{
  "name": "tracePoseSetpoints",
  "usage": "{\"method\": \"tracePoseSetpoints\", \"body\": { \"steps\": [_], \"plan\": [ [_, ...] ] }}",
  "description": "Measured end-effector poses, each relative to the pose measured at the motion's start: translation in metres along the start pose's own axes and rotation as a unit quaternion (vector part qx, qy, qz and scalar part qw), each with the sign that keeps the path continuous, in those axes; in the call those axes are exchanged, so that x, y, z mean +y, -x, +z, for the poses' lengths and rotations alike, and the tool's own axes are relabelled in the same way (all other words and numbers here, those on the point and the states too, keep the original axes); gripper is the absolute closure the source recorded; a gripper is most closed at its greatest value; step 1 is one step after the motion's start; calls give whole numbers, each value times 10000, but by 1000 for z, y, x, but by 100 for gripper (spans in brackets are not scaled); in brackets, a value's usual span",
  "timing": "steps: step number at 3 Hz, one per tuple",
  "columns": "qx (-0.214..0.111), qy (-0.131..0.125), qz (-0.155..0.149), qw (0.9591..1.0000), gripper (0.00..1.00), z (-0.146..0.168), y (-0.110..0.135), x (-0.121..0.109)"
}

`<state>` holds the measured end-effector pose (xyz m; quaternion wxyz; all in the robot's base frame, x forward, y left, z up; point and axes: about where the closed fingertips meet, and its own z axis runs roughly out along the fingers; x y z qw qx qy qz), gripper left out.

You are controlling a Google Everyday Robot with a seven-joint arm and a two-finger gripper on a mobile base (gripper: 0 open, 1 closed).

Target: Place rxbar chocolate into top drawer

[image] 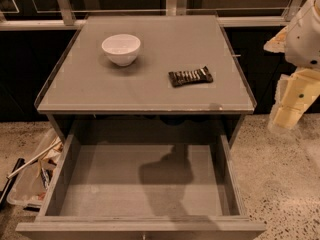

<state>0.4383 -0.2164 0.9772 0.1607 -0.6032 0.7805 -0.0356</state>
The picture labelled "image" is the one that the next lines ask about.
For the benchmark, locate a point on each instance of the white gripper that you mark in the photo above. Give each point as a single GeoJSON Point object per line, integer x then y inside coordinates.
{"type": "Point", "coordinates": [304, 40]}

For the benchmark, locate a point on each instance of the dark chocolate rxbar wrapper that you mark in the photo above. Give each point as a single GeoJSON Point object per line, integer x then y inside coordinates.
{"type": "Point", "coordinates": [181, 78]}

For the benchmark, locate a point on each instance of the grey cabinet with glass top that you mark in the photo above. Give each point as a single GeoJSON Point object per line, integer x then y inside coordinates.
{"type": "Point", "coordinates": [86, 82]}

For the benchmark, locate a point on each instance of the open grey top drawer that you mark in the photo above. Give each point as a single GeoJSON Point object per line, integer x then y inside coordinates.
{"type": "Point", "coordinates": [169, 191]}

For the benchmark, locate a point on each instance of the white ceramic bowl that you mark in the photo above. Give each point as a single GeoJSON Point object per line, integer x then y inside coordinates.
{"type": "Point", "coordinates": [121, 49]}

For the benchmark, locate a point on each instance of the white stick in bin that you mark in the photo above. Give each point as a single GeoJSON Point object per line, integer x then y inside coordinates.
{"type": "Point", "coordinates": [35, 158]}

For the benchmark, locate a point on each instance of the snack packets in bin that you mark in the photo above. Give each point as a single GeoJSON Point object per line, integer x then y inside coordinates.
{"type": "Point", "coordinates": [47, 164]}

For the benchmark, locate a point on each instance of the clear plastic bin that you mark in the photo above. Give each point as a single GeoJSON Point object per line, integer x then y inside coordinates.
{"type": "Point", "coordinates": [27, 185]}

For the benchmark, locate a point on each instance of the black flat object on floor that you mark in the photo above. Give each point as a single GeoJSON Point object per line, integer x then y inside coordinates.
{"type": "Point", "coordinates": [9, 184]}

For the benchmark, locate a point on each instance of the metal railing frame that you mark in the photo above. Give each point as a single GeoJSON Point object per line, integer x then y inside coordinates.
{"type": "Point", "coordinates": [51, 14]}

